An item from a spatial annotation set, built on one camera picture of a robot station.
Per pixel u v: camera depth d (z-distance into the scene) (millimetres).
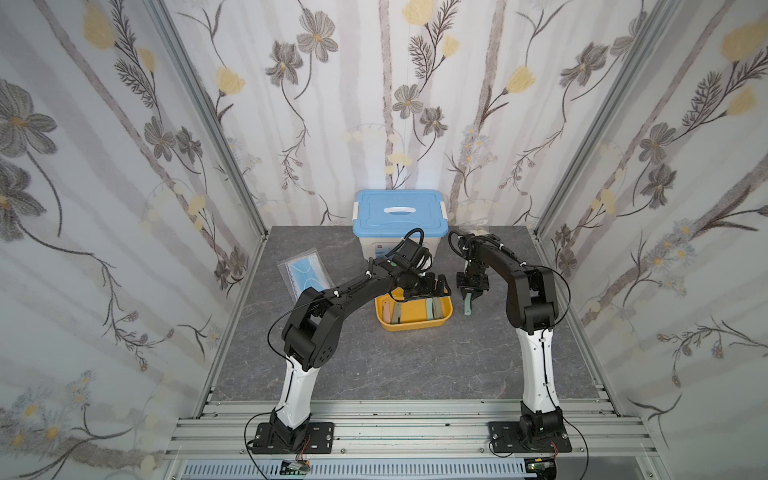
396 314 963
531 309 615
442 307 987
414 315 956
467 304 983
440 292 798
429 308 983
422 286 799
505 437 732
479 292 935
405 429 766
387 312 975
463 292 951
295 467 702
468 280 919
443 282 817
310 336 520
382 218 1020
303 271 1076
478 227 1189
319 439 735
